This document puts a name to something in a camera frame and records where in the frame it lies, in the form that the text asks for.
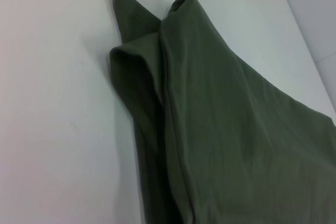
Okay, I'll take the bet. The dark green shirt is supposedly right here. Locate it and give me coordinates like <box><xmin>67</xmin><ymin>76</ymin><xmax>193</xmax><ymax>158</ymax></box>
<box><xmin>109</xmin><ymin>0</ymin><xmax>336</xmax><ymax>224</ymax></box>

